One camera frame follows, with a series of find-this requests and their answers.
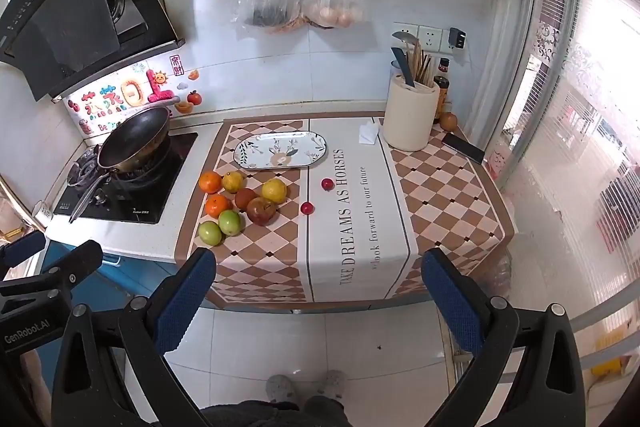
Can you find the metal spatula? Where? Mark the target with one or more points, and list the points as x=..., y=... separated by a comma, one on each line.
x=401, y=36

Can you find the black gas stove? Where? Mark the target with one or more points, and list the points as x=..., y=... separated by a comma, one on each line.
x=150, y=202

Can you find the blue kitchen cabinet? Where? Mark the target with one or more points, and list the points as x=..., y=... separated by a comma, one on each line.
x=112, y=289

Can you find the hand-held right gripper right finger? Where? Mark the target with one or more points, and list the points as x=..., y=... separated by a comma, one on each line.
x=452, y=302

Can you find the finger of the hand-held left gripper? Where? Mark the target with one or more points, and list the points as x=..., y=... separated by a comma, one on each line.
x=22, y=247
x=60, y=267

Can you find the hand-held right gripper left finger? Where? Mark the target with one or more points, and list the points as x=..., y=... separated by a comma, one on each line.
x=185, y=302

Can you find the small red fruit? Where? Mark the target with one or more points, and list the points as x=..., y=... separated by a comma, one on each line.
x=327, y=184
x=306, y=208

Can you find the aluminium sliding door frame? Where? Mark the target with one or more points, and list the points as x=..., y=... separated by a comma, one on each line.
x=505, y=57

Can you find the black smartphone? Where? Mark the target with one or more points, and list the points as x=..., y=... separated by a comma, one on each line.
x=462, y=148

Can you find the large yellow citrus fruit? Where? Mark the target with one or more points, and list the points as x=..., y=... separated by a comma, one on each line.
x=274, y=190

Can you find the bundle of wooden chopsticks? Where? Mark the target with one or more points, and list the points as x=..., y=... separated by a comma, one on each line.
x=424, y=66

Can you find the cream utensil holder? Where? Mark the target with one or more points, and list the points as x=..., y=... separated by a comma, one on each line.
x=410, y=117

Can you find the folded white tissue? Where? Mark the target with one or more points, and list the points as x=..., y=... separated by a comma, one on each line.
x=369, y=134

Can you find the person's dark trousers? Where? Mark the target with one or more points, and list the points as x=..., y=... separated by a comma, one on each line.
x=280, y=414

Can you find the red apple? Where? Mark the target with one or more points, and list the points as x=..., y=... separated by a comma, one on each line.
x=261, y=212

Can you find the small yellow citrus fruit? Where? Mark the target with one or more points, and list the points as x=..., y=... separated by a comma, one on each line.
x=233, y=181

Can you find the orange tangerine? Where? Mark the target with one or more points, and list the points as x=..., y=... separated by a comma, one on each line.
x=210, y=182
x=217, y=206

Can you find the colourful wall stickers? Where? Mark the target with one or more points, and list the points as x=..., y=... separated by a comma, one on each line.
x=135, y=92

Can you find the black frying pan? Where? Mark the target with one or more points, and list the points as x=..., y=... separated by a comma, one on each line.
x=135, y=137

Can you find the white wall socket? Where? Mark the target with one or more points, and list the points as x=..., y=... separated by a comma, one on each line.
x=405, y=38
x=430, y=39

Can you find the checkered printed table cloth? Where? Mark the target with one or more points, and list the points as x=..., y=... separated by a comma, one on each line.
x=350, y=147

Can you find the black range hood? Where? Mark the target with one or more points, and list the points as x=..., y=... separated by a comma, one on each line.
x=50, y=17

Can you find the black plug charger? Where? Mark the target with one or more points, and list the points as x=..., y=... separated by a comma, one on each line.
x=457, y=38

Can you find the brown onion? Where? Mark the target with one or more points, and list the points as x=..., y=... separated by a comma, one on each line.
x=448, y=121

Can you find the yellow object behind glass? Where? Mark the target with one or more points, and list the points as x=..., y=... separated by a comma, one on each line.
x=607, y=360

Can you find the dark sauce bottle red label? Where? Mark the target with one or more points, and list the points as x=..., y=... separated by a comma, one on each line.
x=443, y=68

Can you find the green apple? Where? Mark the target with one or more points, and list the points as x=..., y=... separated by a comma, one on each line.
x=230, y=223
x=210, y=233

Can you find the grey slipper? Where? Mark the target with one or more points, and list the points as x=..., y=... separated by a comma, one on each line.
x=332, y=383
x=280, y=388

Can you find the dark red-brown fruit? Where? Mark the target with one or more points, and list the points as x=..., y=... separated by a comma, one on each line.
x=244, y=197

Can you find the oval floral ceramic plate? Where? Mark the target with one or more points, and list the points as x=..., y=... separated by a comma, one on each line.
x=260, y=152

